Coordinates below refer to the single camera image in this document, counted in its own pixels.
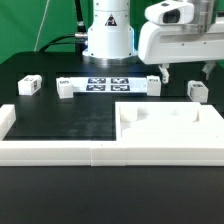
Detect white U-shaped fence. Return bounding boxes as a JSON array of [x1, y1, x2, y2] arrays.
[[0, 104, 224, 166]]

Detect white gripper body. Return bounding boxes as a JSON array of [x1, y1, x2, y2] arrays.
[[138, 0, 224, 64]]

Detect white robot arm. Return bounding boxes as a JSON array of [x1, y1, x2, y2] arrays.
[[83, 0, 224, 82]]

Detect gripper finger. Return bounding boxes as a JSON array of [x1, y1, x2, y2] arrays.
[[202, 61, 216, 80], [159, 64, 170, 84]]

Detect white fiducial marker sheet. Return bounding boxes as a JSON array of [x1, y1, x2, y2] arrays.
[[56, 76, 149, 94]]

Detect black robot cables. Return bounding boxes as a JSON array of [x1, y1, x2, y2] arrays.
[[39, 0, 89, 54]]

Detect white thin cable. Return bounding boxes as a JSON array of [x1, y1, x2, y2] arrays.
[[33, 0, 52, 52]]

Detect white square tabletop part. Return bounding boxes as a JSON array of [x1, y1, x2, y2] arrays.
[[115, 102, 224, 142]]

